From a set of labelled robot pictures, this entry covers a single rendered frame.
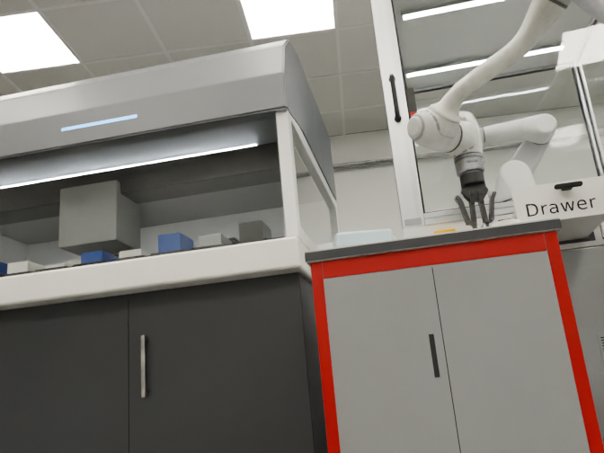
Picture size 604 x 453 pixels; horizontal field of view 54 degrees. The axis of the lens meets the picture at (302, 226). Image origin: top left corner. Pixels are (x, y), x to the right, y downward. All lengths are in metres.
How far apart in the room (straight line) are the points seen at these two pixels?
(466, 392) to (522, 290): 0.27
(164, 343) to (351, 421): 0.82
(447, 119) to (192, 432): 1.25
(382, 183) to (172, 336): 3.79
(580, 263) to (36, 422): 1.88
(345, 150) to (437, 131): 3.86
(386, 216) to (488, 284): 4.00
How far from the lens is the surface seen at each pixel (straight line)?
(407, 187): 2.16
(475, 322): 1.46
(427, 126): 1.82
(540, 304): 1.49
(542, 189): 1.82
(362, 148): 5.67
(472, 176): 1.93
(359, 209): 5.46
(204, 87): 2.19
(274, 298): 1.94
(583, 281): 2.13
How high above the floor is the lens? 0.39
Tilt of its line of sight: 16 degrees up
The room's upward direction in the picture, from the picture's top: 5 degrees counter-clockwise
